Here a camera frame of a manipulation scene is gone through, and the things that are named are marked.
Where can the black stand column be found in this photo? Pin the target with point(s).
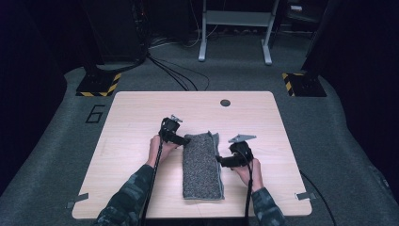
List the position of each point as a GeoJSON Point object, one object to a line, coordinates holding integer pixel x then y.
{"type": "Point", "coordinates": [316, 40]}

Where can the person's left hand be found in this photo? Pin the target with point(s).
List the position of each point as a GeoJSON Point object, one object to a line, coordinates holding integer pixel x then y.
{"type": "Point", "coordinates": [156, 150]}

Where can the dark round table grommet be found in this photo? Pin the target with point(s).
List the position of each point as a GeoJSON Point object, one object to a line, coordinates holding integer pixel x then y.
{"type": "Point", "coordinates": [225, 103]}

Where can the gray tape strip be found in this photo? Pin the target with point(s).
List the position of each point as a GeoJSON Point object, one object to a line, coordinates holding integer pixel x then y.
{"type": "Point", "coordinates": [76, 200]}
{"type": "Point", "coordinates": [306, 196]}

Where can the black stand base hazard stripes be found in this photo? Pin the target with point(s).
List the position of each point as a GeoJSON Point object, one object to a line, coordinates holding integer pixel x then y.
{"type": "Point", "coordinates": [306, 84]}
{"type": "Point", "coordinates": [97, 84]}

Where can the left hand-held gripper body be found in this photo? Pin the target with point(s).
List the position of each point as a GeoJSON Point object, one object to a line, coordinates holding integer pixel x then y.
{"type": "Point", "coordinates": [169, 127]}

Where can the person's right hand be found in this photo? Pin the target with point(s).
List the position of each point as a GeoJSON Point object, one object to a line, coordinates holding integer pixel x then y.
{"type": "Point", "coordinates": [254, 177]}

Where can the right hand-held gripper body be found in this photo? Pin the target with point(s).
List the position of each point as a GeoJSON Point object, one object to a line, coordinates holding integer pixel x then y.
{"type": "Point", "coordinates": [241, 153]}

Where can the black cabinet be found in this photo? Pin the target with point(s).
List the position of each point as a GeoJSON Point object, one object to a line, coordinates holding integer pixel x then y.
{"type": "Point", "coordinates": [116, 31]}

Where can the white metal desk frame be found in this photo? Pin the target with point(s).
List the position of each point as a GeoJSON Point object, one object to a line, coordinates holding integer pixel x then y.
{"type": "Point", "coordinates": [235, 18]}

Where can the gray knitted cloth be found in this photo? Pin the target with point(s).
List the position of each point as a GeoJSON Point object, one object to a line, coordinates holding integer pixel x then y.
{"type": "Point", "coordinates": [202, 169]}

